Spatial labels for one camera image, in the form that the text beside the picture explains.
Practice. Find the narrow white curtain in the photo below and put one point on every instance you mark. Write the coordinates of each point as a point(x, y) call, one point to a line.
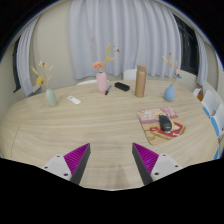
point(201, 63)
point(26, 60)

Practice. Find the dark marker pen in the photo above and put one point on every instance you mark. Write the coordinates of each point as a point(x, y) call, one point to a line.
point(108, 90)

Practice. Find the green vase with yellow flowers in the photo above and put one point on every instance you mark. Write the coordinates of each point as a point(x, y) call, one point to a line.
point(51, 98)

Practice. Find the gold thermos bottle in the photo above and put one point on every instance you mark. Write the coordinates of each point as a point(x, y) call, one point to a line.
point(140, 81)

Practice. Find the pink vase with orange flowers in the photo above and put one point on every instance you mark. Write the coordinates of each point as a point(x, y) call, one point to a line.
point(101, 82)

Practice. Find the black rectangular case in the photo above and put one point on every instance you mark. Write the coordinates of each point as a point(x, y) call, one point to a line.
point(122, 86)

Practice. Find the white remote control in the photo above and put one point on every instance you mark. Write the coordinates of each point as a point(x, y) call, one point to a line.
point(74, 100)

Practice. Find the black computer mouse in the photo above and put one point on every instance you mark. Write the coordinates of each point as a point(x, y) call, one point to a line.
point(165, 122)

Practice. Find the blue vase with dried flowers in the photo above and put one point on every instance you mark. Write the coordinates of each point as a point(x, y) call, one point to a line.
point(169, 94)

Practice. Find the dark window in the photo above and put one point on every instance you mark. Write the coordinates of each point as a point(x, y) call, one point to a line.
point(16, 66)
point(188, 46)

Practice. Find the wide white curtain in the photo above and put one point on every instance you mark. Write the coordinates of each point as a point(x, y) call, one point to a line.
point(133, 33)

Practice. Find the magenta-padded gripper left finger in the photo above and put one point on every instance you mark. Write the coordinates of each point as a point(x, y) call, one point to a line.
point(78, 159)

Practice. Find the cartoon print mouse pad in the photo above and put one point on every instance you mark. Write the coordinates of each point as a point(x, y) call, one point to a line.
point(150, 130)

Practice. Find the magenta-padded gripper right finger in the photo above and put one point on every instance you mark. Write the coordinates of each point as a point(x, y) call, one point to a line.
point(146, 159)

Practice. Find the group of white chairs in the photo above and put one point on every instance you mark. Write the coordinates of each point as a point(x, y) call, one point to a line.
point(210, 101)

